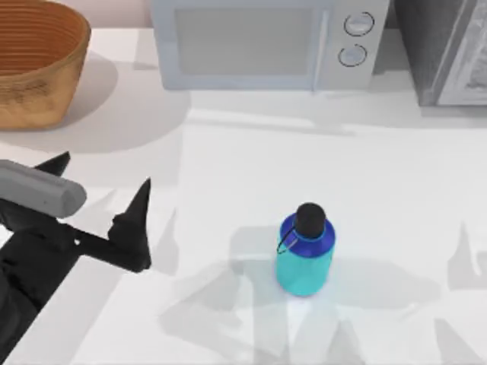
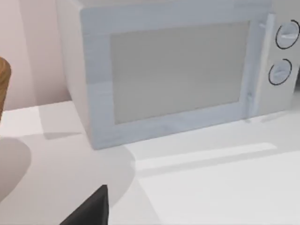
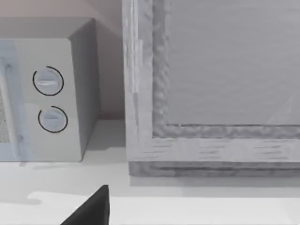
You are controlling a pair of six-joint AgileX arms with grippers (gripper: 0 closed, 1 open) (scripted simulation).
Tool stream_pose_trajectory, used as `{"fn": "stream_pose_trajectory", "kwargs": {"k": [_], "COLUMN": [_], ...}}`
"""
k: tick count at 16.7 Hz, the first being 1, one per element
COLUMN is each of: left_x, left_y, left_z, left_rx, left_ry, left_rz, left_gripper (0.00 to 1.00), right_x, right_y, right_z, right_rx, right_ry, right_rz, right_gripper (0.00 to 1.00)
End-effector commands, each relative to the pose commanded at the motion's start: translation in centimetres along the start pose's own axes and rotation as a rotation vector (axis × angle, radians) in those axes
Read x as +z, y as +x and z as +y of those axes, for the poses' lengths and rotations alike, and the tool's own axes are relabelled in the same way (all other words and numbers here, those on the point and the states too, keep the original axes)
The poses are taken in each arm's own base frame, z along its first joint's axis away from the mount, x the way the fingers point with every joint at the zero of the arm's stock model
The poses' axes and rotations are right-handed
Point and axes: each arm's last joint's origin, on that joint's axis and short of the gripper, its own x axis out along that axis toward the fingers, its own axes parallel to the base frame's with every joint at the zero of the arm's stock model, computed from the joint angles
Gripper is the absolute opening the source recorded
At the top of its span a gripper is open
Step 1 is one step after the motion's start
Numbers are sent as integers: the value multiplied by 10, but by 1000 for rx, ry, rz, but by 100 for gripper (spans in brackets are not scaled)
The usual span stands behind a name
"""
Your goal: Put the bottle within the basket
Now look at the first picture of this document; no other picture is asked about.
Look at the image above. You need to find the blue and teal bottle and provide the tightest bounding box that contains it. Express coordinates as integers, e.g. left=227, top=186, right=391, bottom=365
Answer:
left=274, top=202, right=337, bottom=299

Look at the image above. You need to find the pale microwave oven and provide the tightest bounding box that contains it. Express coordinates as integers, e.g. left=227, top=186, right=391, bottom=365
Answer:
left=149, top=0, right=392, bottom=94

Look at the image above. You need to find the round microwave knob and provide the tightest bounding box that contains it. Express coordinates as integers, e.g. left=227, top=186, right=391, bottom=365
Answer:
left=337, top=43, right=368, bottom=68
left=343, top=11, right=376, bottom=37

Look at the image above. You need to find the pale grey rounded box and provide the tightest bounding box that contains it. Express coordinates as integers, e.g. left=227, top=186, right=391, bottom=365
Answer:
left=0, top=159, right=88, bottom=220

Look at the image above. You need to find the pale microwave door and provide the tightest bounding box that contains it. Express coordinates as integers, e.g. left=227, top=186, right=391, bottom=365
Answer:
left=151, top=0, right=329, bottom=91

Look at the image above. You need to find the woven brown basket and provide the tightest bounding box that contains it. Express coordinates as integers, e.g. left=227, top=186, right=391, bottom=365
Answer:
left=0, top=0, right=93, bottom=132

